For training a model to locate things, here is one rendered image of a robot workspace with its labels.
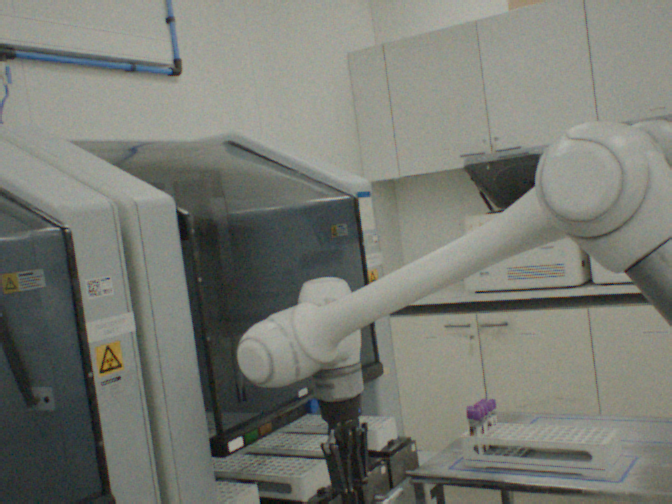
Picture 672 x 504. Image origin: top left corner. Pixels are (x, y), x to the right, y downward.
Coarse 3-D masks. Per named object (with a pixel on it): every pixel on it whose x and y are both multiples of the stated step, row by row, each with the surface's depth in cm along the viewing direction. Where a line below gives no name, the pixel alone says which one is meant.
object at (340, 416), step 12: (360, 396) 140; (324, 408) 138; (336, 408) 137; (348, 408) 137; (360, 408) 139; (324, 420) 139; (336, 420) 137; (348, 420) 137; (336, 432) 137; (336, 444) 138
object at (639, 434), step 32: (512, 416) 192; (544, 416) 188; (576, 416) 185; (608, 416) 182; (640, 416) 179; (448, 448) 174; (640, 448) 158; (416, 480) 161; (448, 480) 157; (480, 480) 153; (512, 480) 150; (544, 480) 148; (576, 480) 146; (608, 480) 144; (640, 480) 142
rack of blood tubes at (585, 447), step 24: (504, 432) 160; (528, 432) 159; (552, 432) 156; (576, 432) 155; (600, 432) 153; (480, 456) 159; (504, 456) 157; (528, 456) 160; (552, 456) 159; (576, 456) 157; (600, 456) 146
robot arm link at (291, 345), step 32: (512, 224) 117; (544, 224) 115; (448, 256) 120; (480, 256) 120; (512, 256) 122; (384, 288) 119; (416, 288) 119; (288, 320) 121; (320, 320) 120; (352, 320) 118; (256, 352) 118; (288, 352) 119; (320, 352) 121; (256, 384) 121; (288, 384) 123
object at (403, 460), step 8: (392, 440) 184; (400, 440) 186; (408, 440) 187; (384, 448) 181; (392, 448) 180; (400, 448) 183; (408, 448) 185; (416, 448) 188; (376, 456) 180; (384, 456) 179; (392, 456) 178; (400, 456) 181; (408, 456) 185; (416, 456) 188; (392, 464) 178; (400, 464) 181; (408, 464) 184; (416, 464) 188; (392, 472) 177; (400, 472) 181; (408, 472) 182; (392, 480) 177; (400, 480) 180
